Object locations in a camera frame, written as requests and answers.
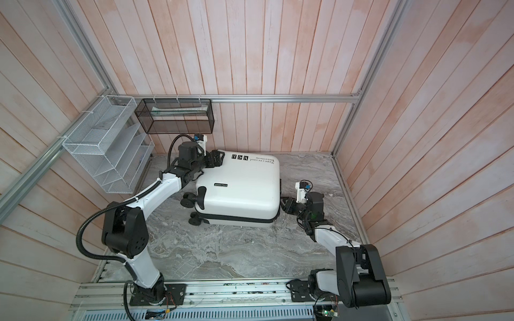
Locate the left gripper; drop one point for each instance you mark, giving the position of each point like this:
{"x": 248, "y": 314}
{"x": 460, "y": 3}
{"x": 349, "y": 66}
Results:
{"x": 213, "y": 164}

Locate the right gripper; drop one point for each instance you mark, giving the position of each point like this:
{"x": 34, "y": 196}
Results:
{"x": 290, "y": 204}

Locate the white and black suitcase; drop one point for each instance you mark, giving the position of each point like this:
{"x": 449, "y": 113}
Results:
{"x": 244, "y": 191}

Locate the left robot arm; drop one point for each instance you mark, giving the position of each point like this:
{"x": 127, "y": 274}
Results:
{"x": 125, "y": 230}

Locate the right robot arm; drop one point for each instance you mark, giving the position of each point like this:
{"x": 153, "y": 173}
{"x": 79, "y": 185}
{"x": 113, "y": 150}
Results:
{"x": 358, "y": 278}

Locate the green circuit board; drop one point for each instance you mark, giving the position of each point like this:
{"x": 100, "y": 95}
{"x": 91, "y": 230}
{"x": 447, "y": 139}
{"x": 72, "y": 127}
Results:
{"x": 327, "y": 312}

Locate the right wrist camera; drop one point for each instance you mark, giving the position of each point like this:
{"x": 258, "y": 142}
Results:
{"x": 303, "y": 187}

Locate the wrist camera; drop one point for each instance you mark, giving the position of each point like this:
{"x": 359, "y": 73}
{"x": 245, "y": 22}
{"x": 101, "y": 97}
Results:
{"x": 303, "y": 187}
{"x": 201, "y": 140}

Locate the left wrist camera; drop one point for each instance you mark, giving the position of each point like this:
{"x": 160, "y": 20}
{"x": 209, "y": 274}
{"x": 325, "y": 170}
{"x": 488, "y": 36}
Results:
{"x": 201, "y": 140}

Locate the black mesh wall basket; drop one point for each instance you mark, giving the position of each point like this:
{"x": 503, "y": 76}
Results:
{"x": 166, "y": 116}

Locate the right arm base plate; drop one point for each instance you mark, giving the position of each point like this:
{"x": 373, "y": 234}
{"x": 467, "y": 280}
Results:
{"x": 302, "y": 290}

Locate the white wire mesh rack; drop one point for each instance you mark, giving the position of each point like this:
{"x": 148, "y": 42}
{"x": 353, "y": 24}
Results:
{"x": 113, "y": 150}

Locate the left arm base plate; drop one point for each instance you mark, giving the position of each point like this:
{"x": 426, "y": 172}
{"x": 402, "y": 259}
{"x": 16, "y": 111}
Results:
{"x": 160, "y": 294}

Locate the aluminium front rail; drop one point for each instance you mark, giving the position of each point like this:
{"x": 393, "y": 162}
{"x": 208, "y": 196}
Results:
{"x": 199, "y": 294}

